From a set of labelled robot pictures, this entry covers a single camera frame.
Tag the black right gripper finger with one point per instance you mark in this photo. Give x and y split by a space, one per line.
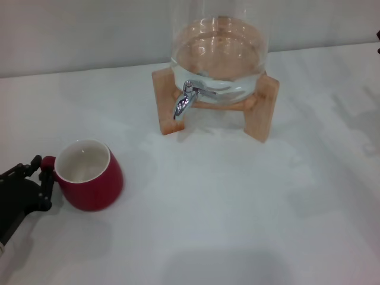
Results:
375 51
378 35

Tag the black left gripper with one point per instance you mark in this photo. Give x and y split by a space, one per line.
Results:
20 196

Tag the red ceramic cup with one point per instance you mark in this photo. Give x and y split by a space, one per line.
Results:
95 190

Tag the chrome faucet with lever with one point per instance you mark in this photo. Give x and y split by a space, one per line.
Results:
182 104

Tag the wooden dispenser stand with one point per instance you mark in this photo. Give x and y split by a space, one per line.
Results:
268 112

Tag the glass water dispenser jar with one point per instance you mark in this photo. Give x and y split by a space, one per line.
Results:
219 44

